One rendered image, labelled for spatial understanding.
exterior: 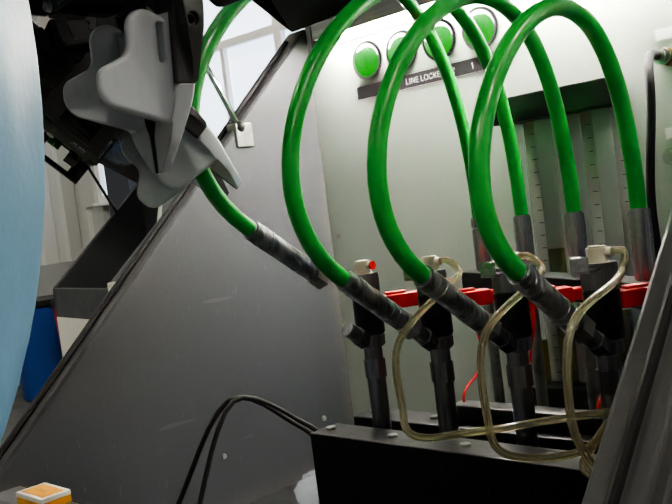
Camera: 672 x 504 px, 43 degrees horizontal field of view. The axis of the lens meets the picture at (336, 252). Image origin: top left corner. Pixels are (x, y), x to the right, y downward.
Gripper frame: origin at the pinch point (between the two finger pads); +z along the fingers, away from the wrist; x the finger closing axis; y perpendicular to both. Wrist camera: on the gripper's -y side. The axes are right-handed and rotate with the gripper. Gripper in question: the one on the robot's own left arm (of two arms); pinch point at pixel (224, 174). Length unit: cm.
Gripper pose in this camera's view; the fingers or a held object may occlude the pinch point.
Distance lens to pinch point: 70.9
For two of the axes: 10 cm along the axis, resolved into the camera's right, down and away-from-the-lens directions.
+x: 5.0, -2.4, -8.3
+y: -4.4, 7.6, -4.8
